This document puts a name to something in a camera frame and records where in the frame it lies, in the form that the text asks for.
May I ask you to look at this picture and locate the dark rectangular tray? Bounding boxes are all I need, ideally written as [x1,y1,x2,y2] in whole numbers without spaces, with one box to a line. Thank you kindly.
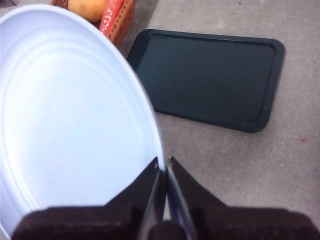
[126,28,286,134]

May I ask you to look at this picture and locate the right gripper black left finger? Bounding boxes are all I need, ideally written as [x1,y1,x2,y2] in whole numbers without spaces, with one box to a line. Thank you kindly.
[11,156,162,240]

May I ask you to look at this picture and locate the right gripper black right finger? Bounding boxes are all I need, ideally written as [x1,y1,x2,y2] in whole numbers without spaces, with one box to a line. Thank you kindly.
[166,156,320,240]

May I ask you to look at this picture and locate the light blue round plate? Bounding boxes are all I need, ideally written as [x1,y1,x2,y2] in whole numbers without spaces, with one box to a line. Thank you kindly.
[0,4,167,240]

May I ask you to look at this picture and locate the brown wicker basket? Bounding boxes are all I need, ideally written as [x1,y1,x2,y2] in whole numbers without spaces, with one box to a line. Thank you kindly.
[51,0,137,47]

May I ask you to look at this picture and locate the yellow potato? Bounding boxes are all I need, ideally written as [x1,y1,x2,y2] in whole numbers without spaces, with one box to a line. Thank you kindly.
[68,0,108,23]

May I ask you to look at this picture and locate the orange carrot with green leaves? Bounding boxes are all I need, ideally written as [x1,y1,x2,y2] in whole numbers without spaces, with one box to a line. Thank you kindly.
[99,0,126,38]

